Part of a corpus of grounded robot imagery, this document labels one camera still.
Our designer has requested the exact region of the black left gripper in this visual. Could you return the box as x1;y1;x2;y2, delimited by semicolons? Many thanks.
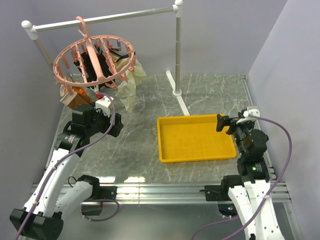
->
86;102;123;137

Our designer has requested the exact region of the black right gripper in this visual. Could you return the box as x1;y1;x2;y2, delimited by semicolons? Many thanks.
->
215;111;254;156

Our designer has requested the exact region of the pale green white underwear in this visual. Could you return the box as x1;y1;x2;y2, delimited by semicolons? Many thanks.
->
115;59;147;112

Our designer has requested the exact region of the pink round clip hanger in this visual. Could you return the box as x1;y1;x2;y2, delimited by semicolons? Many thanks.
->
52;16;136;94

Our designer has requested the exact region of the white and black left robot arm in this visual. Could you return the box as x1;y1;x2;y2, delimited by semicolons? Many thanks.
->
9;102;123;240

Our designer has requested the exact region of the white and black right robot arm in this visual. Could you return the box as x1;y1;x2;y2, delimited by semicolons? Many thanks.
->
216;109;284;240

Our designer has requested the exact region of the yellow plastic tray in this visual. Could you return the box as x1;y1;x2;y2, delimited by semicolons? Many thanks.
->
157;114;237;164

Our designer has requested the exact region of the brown hanging garment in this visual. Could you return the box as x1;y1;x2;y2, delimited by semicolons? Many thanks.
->
59;85;92;110

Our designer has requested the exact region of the black hanging garment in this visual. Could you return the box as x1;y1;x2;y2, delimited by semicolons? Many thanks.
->
73;44;116;91

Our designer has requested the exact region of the beige hanging garment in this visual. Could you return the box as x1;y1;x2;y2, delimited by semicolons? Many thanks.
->
109;48;130;73

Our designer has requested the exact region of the silver white clothes rack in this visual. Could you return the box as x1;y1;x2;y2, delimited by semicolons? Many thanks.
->
21;0;190;116

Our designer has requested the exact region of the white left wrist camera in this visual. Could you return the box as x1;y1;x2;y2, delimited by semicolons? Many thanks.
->
94;92;113;117

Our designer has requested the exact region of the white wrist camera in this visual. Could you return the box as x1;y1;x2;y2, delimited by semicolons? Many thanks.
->
94;92;113;117
236;106;260;124

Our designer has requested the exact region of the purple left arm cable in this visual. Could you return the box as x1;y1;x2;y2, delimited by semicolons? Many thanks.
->
14;93;121;240

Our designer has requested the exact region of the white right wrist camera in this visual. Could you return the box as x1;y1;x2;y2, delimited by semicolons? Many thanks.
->
236;106;260;124

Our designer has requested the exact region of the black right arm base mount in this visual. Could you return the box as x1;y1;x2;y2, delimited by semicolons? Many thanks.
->
199;185;238;218

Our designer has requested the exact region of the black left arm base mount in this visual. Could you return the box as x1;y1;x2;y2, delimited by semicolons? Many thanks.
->
81;186;120;218

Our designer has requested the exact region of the aluminium rail frame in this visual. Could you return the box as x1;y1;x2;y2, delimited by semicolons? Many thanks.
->
14;74;305;240

